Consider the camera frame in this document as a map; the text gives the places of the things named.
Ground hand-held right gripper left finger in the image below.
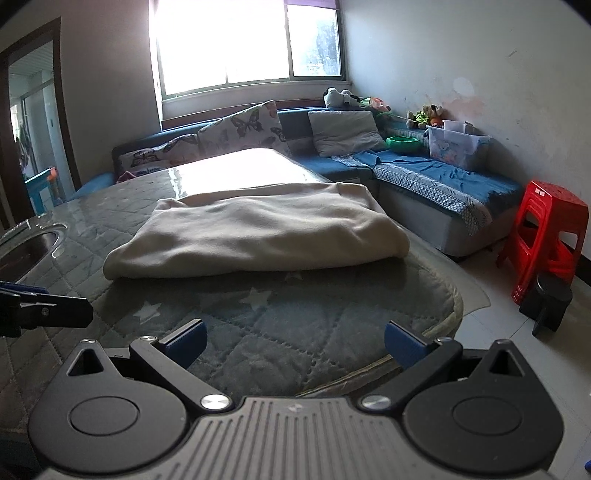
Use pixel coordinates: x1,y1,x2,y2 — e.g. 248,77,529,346
65,318,230,412

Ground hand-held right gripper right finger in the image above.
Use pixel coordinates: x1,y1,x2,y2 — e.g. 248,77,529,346
360,318,527,412

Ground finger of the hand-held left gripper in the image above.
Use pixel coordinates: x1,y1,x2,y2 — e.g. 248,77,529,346
0,281,94,339

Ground cream garment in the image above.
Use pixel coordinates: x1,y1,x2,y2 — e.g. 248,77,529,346
102,181,411,281

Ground steel basin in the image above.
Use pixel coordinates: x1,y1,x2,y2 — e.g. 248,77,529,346
0,223,69,284

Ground blue small chair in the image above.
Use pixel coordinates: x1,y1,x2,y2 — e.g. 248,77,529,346
24,167,63,215

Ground black floor container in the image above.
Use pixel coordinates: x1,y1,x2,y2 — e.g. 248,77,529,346
519,272,574,337

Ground blue patterned-edge sofa throw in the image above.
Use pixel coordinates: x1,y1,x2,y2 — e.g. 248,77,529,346
332,150,525,236

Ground small butterfly print cushion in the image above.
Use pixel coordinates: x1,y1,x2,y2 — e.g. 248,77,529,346
117,134,201,174

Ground green plastic basin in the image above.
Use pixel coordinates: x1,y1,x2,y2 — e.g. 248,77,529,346
385,135,423,153

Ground clear plastic storage box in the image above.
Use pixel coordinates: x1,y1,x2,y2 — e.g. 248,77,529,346
425,121,491,171

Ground red plastic stool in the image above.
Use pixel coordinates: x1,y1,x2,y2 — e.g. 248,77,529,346
496,181,589,304

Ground grey pillow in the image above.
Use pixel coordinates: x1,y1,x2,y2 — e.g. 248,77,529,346
308,110,387,158

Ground large butterfly print cushion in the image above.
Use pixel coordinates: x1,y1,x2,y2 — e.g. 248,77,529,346
198,100,293,158

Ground brown green plush toys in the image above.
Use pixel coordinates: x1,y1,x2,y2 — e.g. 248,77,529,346
405,104,445,130

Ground blue corner sofa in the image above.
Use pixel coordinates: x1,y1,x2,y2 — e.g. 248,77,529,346
67,99,527,259

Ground white black plush toy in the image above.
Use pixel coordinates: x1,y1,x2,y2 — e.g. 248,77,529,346
322,88,361,110

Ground window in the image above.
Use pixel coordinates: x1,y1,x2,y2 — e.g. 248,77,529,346
148,0,345,100

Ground dark wooden door frame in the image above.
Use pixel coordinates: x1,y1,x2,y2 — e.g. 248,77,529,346
0,16,81,232

